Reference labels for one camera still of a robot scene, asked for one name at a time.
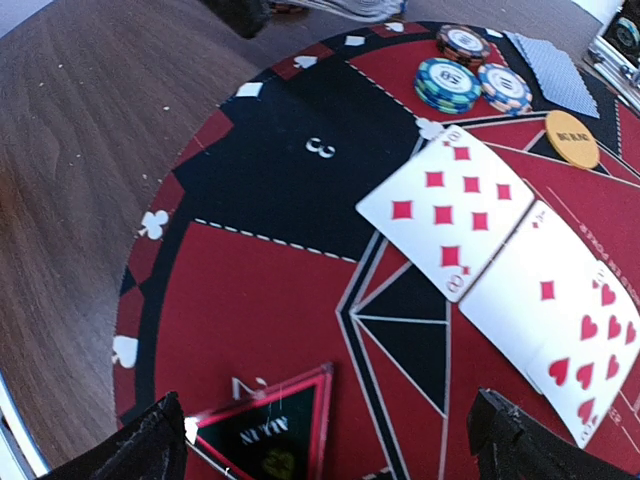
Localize eight of diamonds card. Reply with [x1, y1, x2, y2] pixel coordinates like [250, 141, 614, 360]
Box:
[356, 125, 534, 302]

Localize chips in case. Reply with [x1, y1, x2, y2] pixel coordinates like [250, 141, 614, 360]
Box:
[612, 16, 640, 52]

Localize red chip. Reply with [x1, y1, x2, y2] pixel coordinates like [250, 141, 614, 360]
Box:
[436, 24, 491, 69]

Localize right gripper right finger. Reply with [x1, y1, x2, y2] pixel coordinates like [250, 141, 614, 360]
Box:
[467, 388, 633, 480]

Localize card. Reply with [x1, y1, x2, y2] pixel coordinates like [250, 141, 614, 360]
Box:
[504, 31, 600, 119]

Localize yellow big blind button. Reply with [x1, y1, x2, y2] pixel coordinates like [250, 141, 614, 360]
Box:
[545, 110, 600, 170]

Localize round red black poker mat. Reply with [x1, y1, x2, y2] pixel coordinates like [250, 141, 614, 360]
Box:
[112, 19, 640, 480]

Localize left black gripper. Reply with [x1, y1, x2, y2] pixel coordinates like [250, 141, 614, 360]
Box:
[201, 0, 270, 39]

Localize ace of diamonds card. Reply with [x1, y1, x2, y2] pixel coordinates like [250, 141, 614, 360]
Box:
[459, 200, 596, 374]

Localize aluminium poker case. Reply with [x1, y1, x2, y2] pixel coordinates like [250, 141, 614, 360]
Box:
[585, 1, 639, 111]

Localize blue checkered card deck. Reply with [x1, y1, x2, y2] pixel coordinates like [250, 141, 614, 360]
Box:
[268, 0, 408, 23]

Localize chip on seat five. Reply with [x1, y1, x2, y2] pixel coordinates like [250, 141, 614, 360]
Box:
[477, 63, 533, 116]

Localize eight of hearts card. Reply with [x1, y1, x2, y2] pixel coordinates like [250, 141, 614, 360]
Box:
[527, 261, 639, 449]

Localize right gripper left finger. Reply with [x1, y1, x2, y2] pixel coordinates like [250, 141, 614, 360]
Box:
[43, 392, 188, 480]

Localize aluminium front rail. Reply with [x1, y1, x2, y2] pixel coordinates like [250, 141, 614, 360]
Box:
[0, 378, 50, 479]

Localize teal chip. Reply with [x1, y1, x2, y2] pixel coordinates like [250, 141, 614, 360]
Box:
[414, 58, 482, 114]

